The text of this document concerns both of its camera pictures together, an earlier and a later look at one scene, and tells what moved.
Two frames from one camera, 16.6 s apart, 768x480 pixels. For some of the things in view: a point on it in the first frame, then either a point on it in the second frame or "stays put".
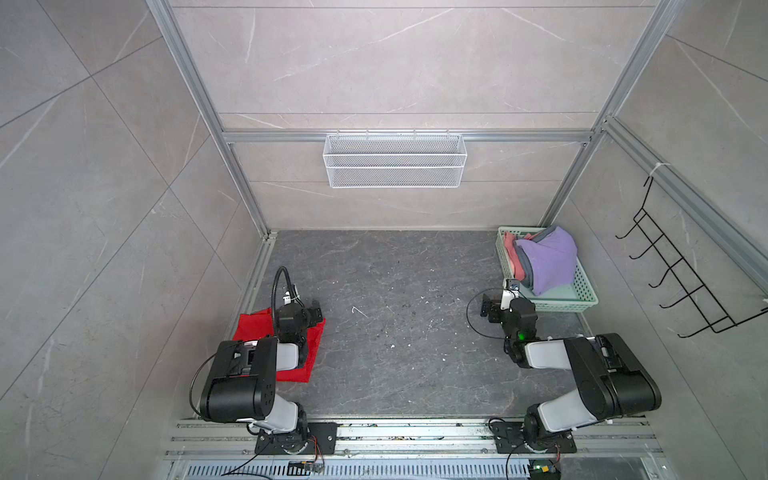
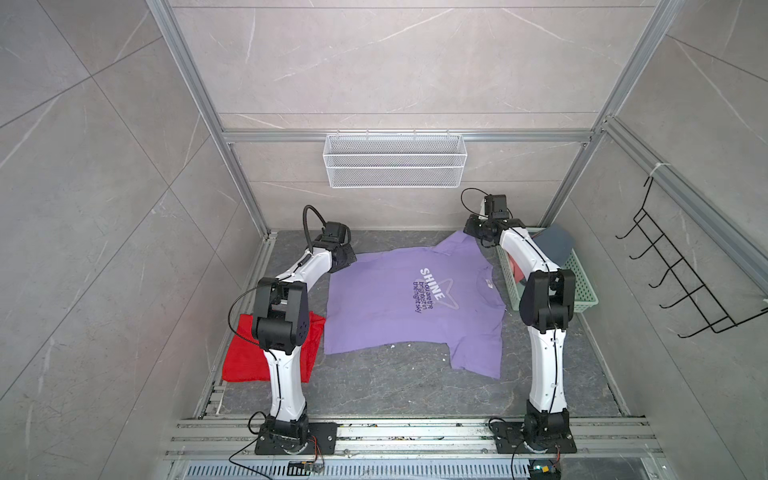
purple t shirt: x=551 y=259 to x=446 y=294
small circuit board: x=301 y=468 stays put
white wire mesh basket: x=396 y=161 stays put
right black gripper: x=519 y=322 to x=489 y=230
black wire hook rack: x=675 y=263 stays put
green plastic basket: x=580 y=296 stays put
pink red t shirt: x=515 y=262 stays put
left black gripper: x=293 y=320 to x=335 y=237
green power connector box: x=544 y=469 stays put
